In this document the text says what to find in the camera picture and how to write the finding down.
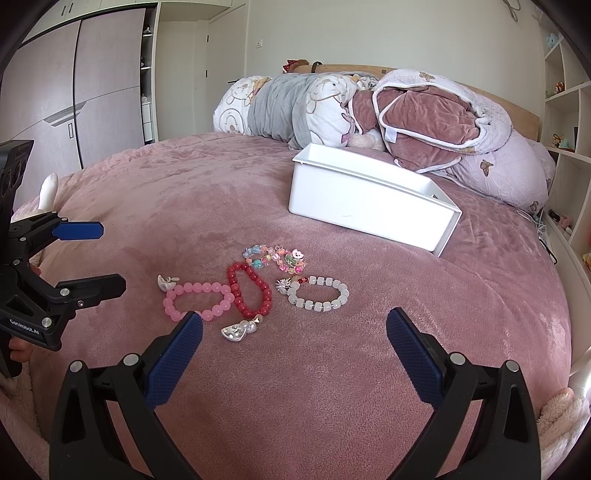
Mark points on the lilac butterfly pillow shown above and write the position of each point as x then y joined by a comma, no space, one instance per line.
519,174

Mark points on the silver heart pendant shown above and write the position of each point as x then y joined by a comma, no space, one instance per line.
236,332

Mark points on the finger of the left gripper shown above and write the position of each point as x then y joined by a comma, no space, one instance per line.
90,292
77,231

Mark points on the mauve velvet folded quilt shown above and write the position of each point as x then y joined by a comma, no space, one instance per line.
429,122

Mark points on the bear print grey duvet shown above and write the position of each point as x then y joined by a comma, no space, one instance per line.
298,109

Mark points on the person's left hand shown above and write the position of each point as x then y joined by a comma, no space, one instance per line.
20,350

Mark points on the pink plush toy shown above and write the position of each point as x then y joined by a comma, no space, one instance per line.
370,140

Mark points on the white plastic storage bin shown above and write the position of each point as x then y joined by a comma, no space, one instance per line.
354,191

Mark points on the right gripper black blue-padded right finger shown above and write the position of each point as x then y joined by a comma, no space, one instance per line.
504,443

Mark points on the grey sliding wardrobe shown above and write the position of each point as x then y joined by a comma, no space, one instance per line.
78,88

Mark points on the wooden headboard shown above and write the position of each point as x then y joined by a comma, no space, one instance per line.
524,121

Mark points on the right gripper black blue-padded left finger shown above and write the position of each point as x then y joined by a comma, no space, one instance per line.
84,443

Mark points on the white socked foot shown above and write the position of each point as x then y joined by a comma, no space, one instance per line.
47,194

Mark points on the silver spiky brooch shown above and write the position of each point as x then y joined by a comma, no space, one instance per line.
283,285

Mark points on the pink plush bed blanket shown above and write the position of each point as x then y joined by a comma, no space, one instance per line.
308,395

